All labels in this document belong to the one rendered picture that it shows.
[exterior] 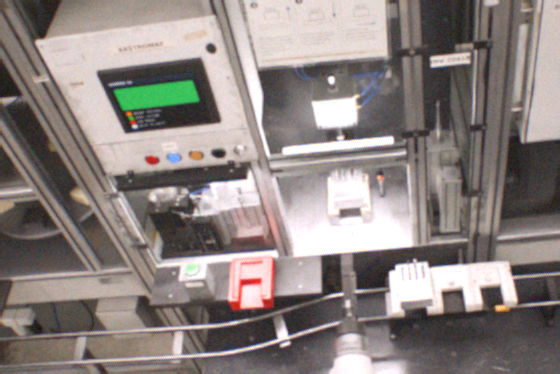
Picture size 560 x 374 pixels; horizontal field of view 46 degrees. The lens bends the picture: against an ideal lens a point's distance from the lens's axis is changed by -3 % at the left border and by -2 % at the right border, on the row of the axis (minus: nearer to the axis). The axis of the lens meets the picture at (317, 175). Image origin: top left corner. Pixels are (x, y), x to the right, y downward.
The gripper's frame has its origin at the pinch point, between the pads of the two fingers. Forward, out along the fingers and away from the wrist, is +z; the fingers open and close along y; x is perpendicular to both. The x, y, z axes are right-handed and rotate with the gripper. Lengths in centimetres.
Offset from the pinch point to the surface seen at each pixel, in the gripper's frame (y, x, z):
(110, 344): -112, 119, 44
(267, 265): -15.5, 25.7, 14.8
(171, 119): 45, 38, 18
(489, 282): -25.6, -40.5, 8.5
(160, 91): 54, 38, 18
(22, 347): -113, 164, 45
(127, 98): 53, 46, 18
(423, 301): -20.9, -19.9, 1.2
